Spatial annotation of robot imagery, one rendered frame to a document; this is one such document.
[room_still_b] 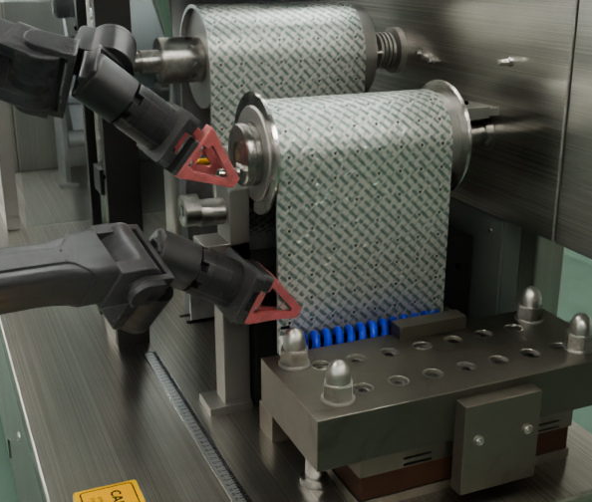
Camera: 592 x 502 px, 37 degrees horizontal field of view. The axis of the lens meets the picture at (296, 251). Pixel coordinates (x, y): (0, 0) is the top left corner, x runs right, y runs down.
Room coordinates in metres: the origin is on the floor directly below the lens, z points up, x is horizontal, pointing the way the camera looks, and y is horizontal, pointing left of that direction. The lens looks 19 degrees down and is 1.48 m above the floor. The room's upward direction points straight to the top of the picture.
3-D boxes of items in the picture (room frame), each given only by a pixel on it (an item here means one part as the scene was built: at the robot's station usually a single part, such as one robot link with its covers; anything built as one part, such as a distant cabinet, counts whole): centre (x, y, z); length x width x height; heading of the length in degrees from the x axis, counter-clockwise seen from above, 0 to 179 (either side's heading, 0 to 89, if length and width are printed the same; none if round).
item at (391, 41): (1.38, -0.12, 1.33); 0.07 x 0.07 x 0.07; 23
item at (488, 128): (1.15, -0.22, 1.25); 0.07 x 0.04 x 0.04; 113
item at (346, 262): (1.02, -0.09, 1.10); 0.23 x 0.01 x 0.18; 113
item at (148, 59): (1.23, 0.22, 1.33); 0.06 x 0.03 x 0.03; 113
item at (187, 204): (1.03, 0.13, 1.18); 0.04 x 0.02 x 0.04; 23
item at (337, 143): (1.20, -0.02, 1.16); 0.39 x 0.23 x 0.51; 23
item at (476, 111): (1.15, -0.23, 1.28); 0.06 x 0.05 x 0.02; 113
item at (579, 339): (0.95, -0.34, 1.05); 0.04 x 0.04 x 0.04
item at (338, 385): (0.83, -0.04, 1.05); 0.04 x 0.04 x 0.04
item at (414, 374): (0.93, -0.17, 1.00); 0.40 x 0.16 x 0.06; 113
